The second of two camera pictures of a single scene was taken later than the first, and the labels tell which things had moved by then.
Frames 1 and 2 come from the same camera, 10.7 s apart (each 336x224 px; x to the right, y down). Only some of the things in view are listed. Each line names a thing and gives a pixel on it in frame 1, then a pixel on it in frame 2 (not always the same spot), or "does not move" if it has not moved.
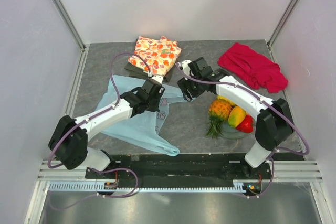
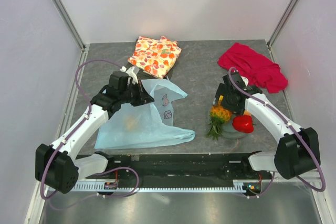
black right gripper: (184, 84) -> (222, 90)
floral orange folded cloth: (161, 54) does not move
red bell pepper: (246, 125) does not move
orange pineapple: (218, 112) does not move
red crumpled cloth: (255, 71) does not move
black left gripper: (155, 108) -> (143, 96)
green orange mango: (236, 116) -> (130, 123)
